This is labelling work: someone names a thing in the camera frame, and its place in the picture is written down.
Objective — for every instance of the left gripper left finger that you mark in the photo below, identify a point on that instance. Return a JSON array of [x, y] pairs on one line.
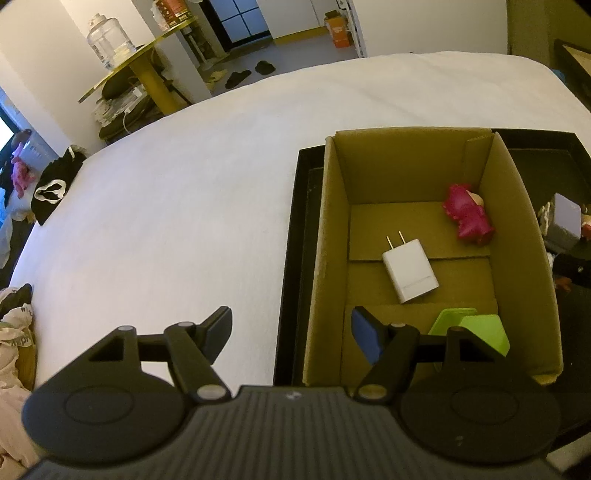
[[192, 351]]

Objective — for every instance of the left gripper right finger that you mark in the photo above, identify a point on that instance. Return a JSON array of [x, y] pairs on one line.
[[390, 350]]

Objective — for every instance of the white wall charger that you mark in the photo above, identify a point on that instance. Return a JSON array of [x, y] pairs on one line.
[[410, 270]]

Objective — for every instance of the brown cardboard box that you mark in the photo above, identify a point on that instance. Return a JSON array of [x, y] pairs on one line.
[[415, 221]]

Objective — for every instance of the purple cube toy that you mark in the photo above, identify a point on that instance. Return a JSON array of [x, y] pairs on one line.
[[560, 223]]

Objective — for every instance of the brown haired doll figurine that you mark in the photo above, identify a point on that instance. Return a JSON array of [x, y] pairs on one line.
[[568, 269]]

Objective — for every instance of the green plastic box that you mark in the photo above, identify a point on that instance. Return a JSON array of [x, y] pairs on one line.
[[487, 327]]

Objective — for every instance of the pink figurine toy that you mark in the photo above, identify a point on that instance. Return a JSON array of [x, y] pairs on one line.
[[467, 210]]

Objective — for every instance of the black white mask garment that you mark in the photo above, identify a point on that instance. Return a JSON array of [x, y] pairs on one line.
[[55, 182]]

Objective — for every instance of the left black slipper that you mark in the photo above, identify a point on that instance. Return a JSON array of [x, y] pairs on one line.
[[236, 78]]

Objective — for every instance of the black slipper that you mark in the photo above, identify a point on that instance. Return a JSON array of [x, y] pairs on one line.
[[236, 78], [264, 68]]

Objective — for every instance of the right black slipper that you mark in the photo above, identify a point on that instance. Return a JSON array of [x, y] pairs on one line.
[[264, 68]]

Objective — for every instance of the round yellow side table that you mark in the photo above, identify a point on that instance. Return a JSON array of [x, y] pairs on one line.
[[146, 74]]

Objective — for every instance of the clear glass jar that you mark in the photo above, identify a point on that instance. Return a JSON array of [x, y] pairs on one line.
[[109, 41]]

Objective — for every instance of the orange cardboard box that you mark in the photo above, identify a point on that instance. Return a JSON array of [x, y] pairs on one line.
[[338, 29]]

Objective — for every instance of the red gift tin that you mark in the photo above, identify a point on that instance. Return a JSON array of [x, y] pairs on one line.
[[173, 12]]

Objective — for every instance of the black tray with paper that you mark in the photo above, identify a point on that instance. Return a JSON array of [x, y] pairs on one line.
[[574, 62]]

